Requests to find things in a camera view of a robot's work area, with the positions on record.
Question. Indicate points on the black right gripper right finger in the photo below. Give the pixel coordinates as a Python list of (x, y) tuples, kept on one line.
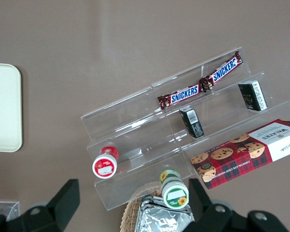
[(212, 212)]

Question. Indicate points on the green lid yogurt cup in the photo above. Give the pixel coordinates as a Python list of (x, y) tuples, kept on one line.
[(175, 193)]

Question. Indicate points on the red tartan cookie box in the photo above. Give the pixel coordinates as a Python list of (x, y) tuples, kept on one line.
[(244, 154)]

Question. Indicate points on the Snickers chocolate bar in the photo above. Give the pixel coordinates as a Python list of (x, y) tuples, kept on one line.
[(223, 70), (183, 93)]

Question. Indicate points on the clear acrylic step stand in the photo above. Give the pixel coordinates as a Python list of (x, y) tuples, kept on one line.
[(140, 120)]

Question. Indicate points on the clear acrylic bottle rack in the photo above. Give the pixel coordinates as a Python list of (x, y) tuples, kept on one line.
[(3, 207)]

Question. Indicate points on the small black box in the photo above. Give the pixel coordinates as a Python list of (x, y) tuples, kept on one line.
[(192, 122), (252, 95)]

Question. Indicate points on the cream rectangular tray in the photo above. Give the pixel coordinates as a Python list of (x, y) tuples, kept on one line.
[(3, 108)]

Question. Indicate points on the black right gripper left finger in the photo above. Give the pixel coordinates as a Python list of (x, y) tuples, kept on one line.
[(53, 210)]

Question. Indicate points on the red lid yogurt cup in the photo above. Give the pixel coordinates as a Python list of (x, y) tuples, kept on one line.
[(105, 165)]

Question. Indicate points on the aluminium foil container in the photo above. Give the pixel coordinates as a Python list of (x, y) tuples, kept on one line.
[(159, 217)]

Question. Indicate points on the oval wicker basket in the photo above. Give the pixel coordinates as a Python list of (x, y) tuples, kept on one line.
[(130, 212)]

